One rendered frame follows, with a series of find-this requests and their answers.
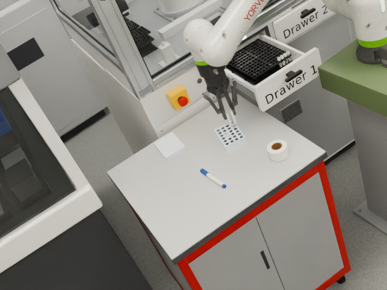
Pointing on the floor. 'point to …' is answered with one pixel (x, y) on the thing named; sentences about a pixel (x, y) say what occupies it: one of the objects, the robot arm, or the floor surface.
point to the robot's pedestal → (371, 163)
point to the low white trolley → (238, 207)
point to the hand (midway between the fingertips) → (230, 116)
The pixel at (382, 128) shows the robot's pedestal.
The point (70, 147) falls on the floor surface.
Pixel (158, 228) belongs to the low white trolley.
